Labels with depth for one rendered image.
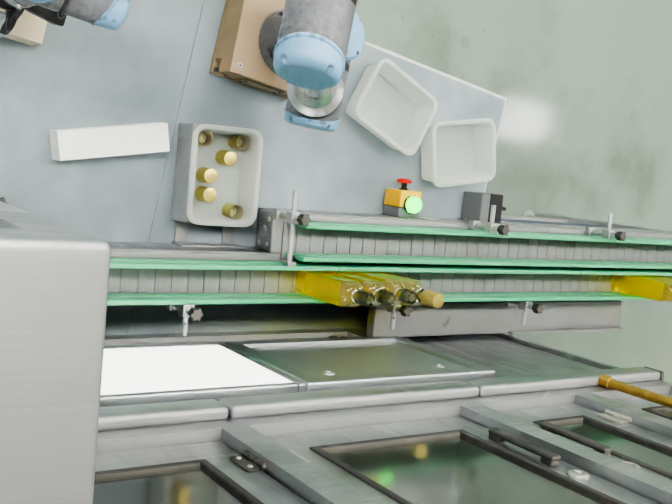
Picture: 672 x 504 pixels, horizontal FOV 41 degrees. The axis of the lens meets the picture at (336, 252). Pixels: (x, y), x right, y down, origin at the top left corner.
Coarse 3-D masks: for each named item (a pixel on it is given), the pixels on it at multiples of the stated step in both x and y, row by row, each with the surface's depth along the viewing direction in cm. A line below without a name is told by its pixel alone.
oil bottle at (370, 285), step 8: (328, 272) 209; (336, 272) 208; (344, 272) 210; (360, 280) 199; (368, 280) 199; (376, 280) 201; (368, 288) 197; (376, 288) 197; (384, 288) 199; (376, 304) 198
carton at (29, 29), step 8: (24, 16) 174; (32, 16) 175; (16, 24) 173; (24, 24) 174; (32, 24) 175; (40, 24) 176; (16, 32) 174; (24, 32) 174; (32, 32) 175; (40, 32) 176; (16, 40) 180; (24, 40) 177; (32, 40) 176; (40, 40) 176
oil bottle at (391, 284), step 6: (366, 276) 207; (372, 276) 205; (378, 276) 206; (384, 276) 206; (384, 282) 201; (390, 282) 200; (396, 282) 201; (402, 282) 202; (390, 288) 200; (396, 288) 200; (396, 300) 201
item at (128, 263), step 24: (120, 264) 177; (144, 264) 180; (168, 264) 183; (192, 264) 186; (216, 264) 190; (240, 264) 194; (264, 264) 198; (312, 264) 209; (336, 264) 213; (360, 264) 217; (384, 264) 221; (408, 264) 227
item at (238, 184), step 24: (192, 144) 196; (216, 144) 206; (192, 168) 196; (216, 168) 207; (240, 168) 210; (192, 192) 197; (216, 192) 208; (240, 192) 210; (192, 216) 198; (216, 216) 207
